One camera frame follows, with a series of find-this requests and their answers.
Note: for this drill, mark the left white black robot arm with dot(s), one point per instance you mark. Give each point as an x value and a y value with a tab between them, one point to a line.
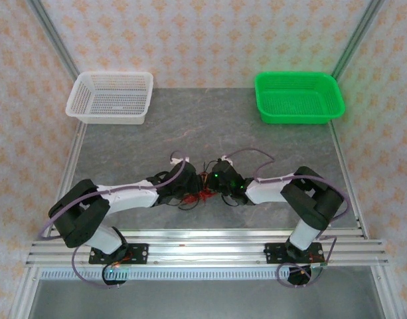
130	197

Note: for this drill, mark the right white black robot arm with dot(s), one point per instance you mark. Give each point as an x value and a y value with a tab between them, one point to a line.
266	193

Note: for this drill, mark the green plastic mesh basket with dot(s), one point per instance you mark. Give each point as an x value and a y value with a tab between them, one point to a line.
296	99

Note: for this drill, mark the white plastic mesh basket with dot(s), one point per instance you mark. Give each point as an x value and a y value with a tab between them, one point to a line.
110	99

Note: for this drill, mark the aluminium mounting rail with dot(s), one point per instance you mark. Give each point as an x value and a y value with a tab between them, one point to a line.
206	247

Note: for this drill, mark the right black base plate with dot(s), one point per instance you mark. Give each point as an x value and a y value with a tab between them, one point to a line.
274	253

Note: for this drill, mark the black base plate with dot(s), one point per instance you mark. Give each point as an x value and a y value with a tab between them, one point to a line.
138	254
274	253

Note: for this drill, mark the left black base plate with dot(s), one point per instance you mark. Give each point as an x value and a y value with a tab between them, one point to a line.
138	254

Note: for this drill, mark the aluminium table side rail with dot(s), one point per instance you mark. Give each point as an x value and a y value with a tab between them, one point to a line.
68	176
351	186

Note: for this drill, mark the aluminium frame post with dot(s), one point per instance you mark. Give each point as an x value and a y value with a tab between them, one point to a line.
53	36
356	36

